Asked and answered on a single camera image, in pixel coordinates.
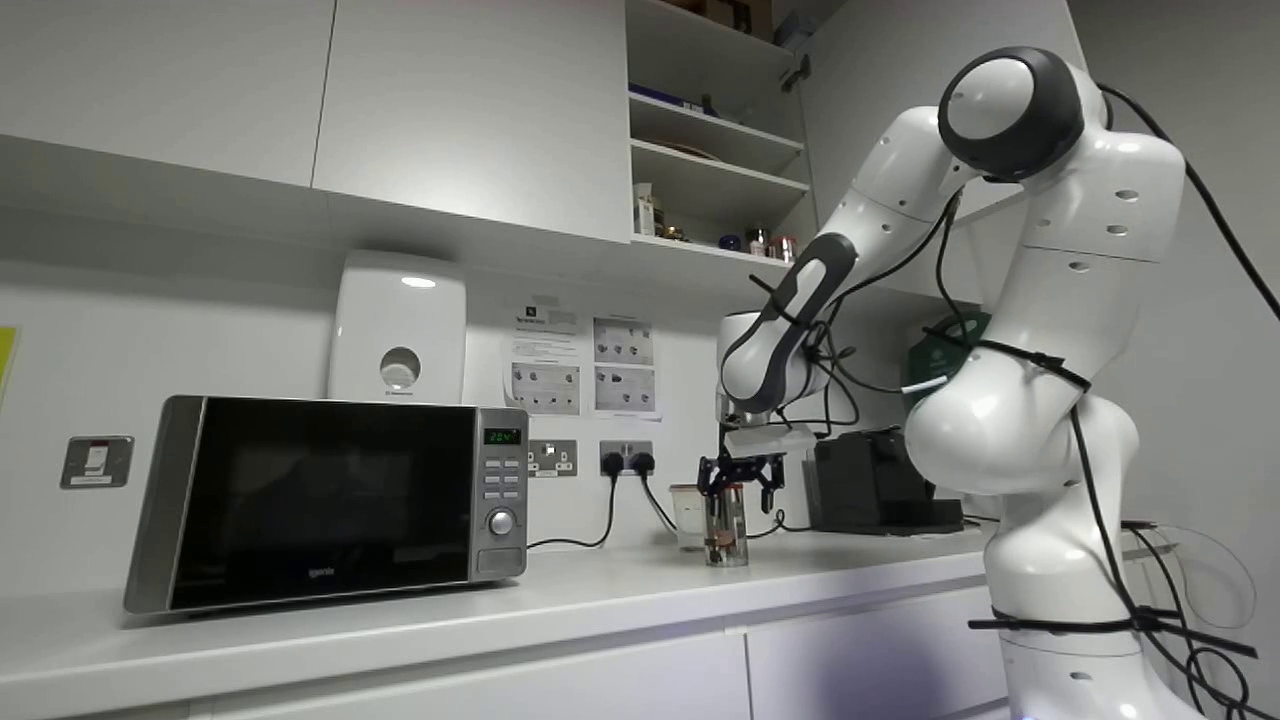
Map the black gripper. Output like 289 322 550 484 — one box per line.
698 422 806 525

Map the clear bottle with orange cap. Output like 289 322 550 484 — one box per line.
706 484 750 563

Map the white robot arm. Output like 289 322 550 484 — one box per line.
719 47 1201 720

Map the clear plastic cup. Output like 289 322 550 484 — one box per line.
669 484 706 550

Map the black coffee machine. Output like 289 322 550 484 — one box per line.
809 430 964 534

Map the white paper towel dispenser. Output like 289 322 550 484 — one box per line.
330 251 468 405

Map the white cabinet door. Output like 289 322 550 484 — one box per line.
799 0 1102 221

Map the silver microwave oven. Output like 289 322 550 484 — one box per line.
126 394 527 617

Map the double wall socket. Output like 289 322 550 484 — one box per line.
599 441 655 475

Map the black power cable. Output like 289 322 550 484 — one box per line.
525 457 686 550

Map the white open wall cabinet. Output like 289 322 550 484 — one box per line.
625 0 809 261

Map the single steel wall switch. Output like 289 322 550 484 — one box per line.
60 437 131 487

